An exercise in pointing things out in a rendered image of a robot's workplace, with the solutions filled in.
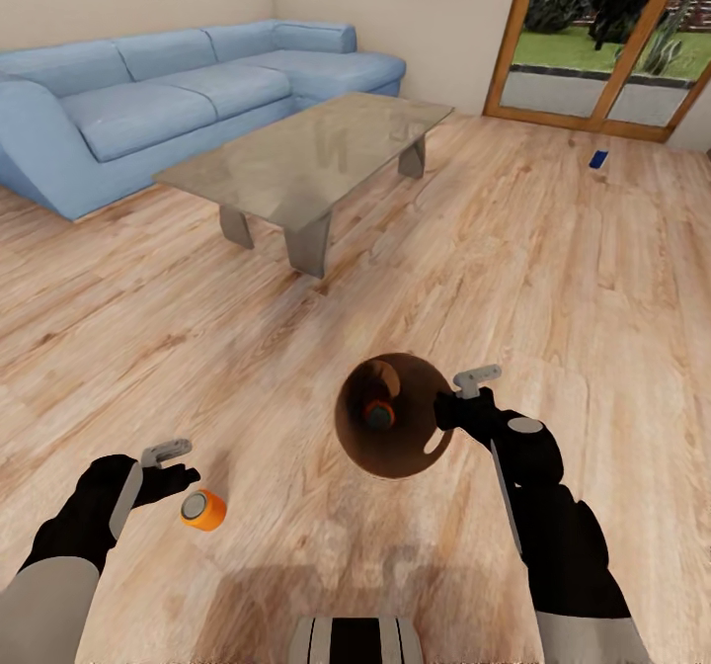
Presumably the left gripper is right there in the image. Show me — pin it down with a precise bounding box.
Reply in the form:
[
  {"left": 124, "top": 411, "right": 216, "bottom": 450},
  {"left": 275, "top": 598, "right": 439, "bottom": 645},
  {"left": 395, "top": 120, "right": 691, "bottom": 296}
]
[{"left": 132, "top": 463, "right": 200, "bottom": 509}]

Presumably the trash can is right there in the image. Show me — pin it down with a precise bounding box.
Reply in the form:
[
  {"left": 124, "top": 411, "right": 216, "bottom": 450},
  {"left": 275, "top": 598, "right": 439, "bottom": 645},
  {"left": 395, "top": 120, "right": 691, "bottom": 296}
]
[{"left": 334, "top": 352, "right": 455, "bottom": 479}]

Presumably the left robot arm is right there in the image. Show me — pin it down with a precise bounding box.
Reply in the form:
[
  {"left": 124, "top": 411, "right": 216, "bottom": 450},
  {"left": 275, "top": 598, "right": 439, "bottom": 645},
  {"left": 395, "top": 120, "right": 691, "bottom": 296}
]
[{"left": 0, "top": 438, "right": 200, "bottom": 664}]

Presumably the can of soda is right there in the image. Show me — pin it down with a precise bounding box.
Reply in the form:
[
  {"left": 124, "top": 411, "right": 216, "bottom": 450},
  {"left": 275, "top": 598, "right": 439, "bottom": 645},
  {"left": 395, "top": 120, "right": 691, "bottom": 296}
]
[
  {"left": 589, "top": 148, "right": 608, "bottom": 169},
  {"left": 181, "top": 489, "right": 226, "bottom": 532},
  {"left": 363, "top": 385, "right": 394, "bottom": 432}
]

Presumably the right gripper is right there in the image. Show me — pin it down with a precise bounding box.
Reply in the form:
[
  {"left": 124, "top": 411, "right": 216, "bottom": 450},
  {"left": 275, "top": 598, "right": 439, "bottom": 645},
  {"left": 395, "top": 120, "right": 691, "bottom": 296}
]
[{"left": 434, "top": 386, "right": 497, "bottom": 442}]

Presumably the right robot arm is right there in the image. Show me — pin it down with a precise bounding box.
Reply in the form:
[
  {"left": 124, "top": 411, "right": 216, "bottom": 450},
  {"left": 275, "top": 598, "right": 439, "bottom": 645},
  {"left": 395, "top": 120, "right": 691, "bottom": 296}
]
[{"left": 434, "top": 364, "right": 653, "bottom": 664}]

